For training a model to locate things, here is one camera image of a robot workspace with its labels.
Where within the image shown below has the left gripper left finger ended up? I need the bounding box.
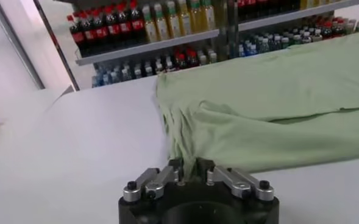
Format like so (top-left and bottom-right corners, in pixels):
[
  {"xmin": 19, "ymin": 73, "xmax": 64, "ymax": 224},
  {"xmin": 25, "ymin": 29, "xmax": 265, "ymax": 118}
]
[{"xmin": 123, "ymin": 158, "xmax": 185, "ymax": 203}]

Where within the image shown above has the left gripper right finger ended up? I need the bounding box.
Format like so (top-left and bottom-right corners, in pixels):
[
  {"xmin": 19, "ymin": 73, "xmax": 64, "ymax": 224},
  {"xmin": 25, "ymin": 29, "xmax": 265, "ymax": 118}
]
[{"xmin": 196, "ymin": 158, "xmax": 275, "ymax": 202}]

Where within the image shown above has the light green t-shirt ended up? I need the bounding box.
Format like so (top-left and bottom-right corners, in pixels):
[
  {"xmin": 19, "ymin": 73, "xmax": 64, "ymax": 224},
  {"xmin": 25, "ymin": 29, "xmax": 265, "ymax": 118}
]
[{"xmin": 155, "ymin": 32, "xmax": 359, "ymax": 180}]

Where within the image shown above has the thin black metal pole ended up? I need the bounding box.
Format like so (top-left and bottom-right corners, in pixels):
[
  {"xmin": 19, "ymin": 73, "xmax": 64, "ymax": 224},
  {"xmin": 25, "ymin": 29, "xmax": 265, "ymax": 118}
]
[{"xmin": 32, "ymin": 0, "xmax": 80, "ymax": 92}]

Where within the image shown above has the small red label cola bottle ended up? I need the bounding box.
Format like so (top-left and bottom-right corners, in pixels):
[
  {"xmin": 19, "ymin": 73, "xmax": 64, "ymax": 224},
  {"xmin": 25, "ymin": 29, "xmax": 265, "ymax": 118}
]
[
  {"xmin": 176, "ymin": 51, "xmax": 188, "ymax": 70},
  {"xmin": 187, "ymin": 49, "xmax": 199, "ymax": 68},
  {"xmin": 323, "ymin": 20, "xmax": 335, "ymax": 39},
  {"xmin": 333, "ymin": 18, "xmax": 345, "ymax": 37}
]

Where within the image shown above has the metal drinks shelf unit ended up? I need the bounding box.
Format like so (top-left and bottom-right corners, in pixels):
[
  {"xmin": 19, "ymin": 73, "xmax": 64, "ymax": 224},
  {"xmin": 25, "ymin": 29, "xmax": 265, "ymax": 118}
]
[
  {"xmin": 66, "ymin": 0, "xmax": 233, "ymax": 89},
  {"xmin": 227, "ymin": 0, "xmax": 359, "ymax": 58}
]

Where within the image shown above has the green soda bottle white cap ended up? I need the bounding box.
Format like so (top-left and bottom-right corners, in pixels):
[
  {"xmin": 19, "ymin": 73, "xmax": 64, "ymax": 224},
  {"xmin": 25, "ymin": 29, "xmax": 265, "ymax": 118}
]
[
  {"xmin": 111, "ymin": 65, "xmax": 121, "ymax": 85},
  {"xmin": 258, "ymin": 36, "xmax": 270, "ymax": 54},
  {"xmin": 270, "ymin": 35, "xmax": 281, "ymax": 52},
  {"xmin": 121, "ymin": 62, "xmax": 132, "ymax": 82}
]

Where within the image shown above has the grey window frame bar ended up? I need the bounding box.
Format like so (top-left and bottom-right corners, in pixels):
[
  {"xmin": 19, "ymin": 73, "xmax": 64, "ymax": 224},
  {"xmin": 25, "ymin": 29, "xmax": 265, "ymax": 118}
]
[{"xmin": 0, "ymin": 0, "xmax": 46, "ymax": 91}]

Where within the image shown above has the red cap cola bottle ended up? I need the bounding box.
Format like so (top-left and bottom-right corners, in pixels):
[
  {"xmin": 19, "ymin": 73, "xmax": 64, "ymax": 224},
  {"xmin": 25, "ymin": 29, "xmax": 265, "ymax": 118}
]
[
  {"xmin": 66, "ymin": 14, "xmax": 88, "ymax": 58},
  {"xmin": 103, "ymin": 5, "xmax": 124, "ymax": 51},
  {"xmin": 91, "ymin": 9, "xmax": 112, "ymax": 53},
  {"xmin": 129, "ymin": 0, "xmax": 148, "ymax": 46},
  {"xmin": 79, "ymin": 11, "xmax": 100, "ymax": 55},
  {"xmin": 115, "ymin": 2, "xmax": 136, "ymax": 49}
]

